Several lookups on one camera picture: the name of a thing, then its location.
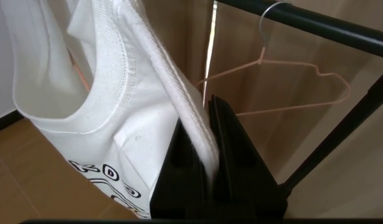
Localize beige curtain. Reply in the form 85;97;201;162
141;0;383;218

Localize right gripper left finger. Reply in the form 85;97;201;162
149;119;212;218

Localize white printed garment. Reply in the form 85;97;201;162
1;0;220;220

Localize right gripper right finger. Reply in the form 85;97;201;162
208;95;288;218

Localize pink clothes hanger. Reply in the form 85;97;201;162
66;48;92;93
194;1;351;118

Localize black clothes rack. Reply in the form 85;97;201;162
215;0;383;200

